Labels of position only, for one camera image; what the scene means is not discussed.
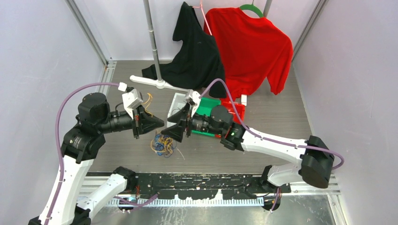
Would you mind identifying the pink hanger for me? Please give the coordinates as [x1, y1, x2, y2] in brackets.
[192, 0, 213, 36]

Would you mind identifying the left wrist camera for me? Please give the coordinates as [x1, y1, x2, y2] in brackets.
[122, 87, 144, 119]

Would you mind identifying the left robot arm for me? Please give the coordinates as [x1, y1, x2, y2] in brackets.
[29, 90, 164, 225]

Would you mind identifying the white plastic bin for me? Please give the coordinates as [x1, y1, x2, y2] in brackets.
[168, 93, 186, 122]

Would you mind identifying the white clothes rack stand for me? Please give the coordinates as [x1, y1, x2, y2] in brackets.
[130, 0, 273, 93]

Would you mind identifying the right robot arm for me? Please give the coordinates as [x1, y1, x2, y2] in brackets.
[161, 103, 335, 193]

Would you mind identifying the red sweatshirt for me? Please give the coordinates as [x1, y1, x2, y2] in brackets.
[203, 7, 293, 99]

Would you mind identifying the green hanger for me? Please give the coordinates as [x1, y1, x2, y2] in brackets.
[239, 3, 264, 18]

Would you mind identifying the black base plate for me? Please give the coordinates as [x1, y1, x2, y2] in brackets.
[93, 172, 292, 201]

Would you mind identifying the green plastic bin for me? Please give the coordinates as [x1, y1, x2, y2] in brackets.
[192, 97, 221, 137]

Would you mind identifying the black t-shirt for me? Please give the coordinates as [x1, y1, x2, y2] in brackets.
[160, 2, 225, 90]

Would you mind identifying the yellow cable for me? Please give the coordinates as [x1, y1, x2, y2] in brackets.
[143, 92, 178, 156]

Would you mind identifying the red plastic bin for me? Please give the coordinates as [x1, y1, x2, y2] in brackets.
[221, 99, 245, 124]

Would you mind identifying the blue cable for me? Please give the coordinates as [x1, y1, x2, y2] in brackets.
[153, 133, 176, 158]

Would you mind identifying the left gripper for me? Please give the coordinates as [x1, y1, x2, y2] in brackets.
[98, 103, 165, 137]

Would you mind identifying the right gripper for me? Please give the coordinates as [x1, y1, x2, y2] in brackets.
[161, 102, 224, 143]

